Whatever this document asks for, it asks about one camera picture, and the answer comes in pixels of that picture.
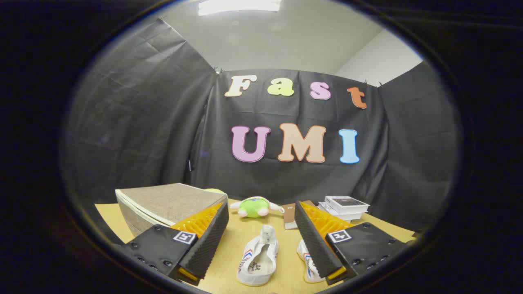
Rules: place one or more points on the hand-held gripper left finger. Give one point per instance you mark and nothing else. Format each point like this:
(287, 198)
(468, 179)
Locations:
(206, 249)

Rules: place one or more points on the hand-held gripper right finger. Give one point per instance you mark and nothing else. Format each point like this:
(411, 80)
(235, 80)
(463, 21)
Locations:
(314, 245)

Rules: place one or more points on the white canvas shoe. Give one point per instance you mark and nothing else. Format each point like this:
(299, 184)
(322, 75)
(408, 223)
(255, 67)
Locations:
(245, 265)
(306, 261)

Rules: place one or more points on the beige fabric storage box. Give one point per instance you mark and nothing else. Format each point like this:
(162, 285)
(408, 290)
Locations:
(163, 202)

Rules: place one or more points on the plain white book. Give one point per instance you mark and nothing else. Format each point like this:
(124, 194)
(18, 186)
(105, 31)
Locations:
(339, 216)

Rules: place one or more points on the brown book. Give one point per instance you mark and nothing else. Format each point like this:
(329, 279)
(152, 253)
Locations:
(289, 216)

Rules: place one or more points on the white book with dark cover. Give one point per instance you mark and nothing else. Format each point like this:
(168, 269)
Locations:
(345, 202)

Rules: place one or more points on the round yellow plush toy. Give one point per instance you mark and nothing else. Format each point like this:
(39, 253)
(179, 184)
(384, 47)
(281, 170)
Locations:
(214, 190)

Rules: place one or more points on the green and pink plush toy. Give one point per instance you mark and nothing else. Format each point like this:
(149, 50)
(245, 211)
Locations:
(253, 208)

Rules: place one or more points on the black backdrop cloth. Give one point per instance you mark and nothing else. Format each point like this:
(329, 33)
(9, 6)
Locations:
(286, 179)

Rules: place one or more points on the ceiling light panel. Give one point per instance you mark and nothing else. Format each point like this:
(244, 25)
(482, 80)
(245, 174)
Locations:
(237, 6)

